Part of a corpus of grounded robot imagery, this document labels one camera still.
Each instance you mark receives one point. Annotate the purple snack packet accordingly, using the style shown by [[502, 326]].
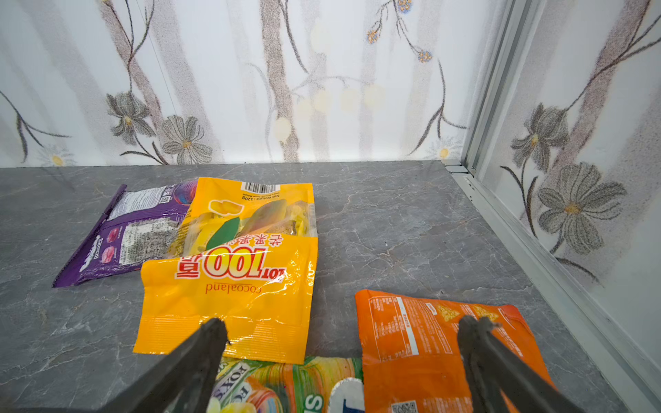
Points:
[[135, 227]]

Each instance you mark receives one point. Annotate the orange chips packet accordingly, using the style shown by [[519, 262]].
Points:
[[411, 356]]

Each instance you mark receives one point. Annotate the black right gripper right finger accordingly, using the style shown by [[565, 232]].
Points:
[[497, 377]]

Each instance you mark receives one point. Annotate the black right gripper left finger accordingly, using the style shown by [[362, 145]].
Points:
[[185, 377]]

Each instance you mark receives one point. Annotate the yellow mango gummy packet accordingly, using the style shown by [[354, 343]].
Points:
[[246, 254]]

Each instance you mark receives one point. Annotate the green yellow Fox's candy packet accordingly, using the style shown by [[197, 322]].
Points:
[[319, 384]]

